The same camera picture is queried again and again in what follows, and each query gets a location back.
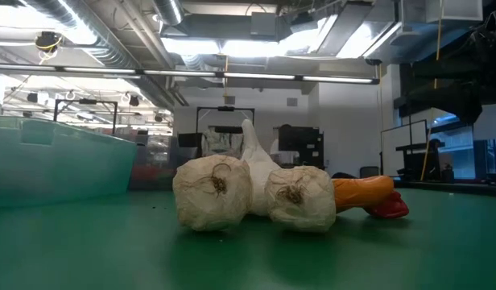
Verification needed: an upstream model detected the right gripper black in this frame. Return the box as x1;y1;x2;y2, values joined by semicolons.
403;9;496;126

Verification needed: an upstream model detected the small red pepper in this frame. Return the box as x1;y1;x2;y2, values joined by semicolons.
362;190;410;220

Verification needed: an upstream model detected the large round white garlic bulb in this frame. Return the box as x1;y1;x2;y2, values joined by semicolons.
240;118;283;218

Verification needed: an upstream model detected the blue lit window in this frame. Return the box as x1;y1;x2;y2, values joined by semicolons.
431;106;496;180

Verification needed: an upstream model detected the black framed white board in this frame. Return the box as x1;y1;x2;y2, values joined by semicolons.
379;118;429;179

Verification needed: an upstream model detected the black side table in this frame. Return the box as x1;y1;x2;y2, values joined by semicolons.
395;139;447;181

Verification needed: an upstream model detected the grey chair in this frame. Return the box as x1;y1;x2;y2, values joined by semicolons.
359;165;381;179

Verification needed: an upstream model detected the black computer monitor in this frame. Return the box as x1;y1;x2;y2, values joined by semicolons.
278;126;324;153

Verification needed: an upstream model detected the person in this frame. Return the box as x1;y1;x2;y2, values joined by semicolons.
270;123;301;166

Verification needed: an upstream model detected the grey ceiling box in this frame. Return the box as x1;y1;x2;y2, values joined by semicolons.
250;10;282;41

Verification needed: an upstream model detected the white hanging cloth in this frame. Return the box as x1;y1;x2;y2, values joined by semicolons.
201;125;246;159

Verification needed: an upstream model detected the green table mat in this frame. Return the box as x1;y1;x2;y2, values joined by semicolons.
0;183;496;290

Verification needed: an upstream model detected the teal plastic basket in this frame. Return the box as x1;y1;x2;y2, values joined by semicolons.
0;115;138;209

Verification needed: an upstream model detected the yellow hanging cable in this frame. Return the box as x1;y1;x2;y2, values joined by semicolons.
420;0;444;181

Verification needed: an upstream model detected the black frame stand with camera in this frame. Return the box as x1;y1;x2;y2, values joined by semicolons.
194;105;256;160

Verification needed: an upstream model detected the small silver ceiling duct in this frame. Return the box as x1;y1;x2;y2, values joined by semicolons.
151;0;185;27

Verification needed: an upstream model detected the black metal frame stand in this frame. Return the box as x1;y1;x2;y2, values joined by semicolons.
53;97;119;136

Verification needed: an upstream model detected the large silver ceiling duct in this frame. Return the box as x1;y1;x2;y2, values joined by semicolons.
26;0;144;72

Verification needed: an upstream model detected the yellow black cable reel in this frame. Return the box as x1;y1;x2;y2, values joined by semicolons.
33;30;64;62

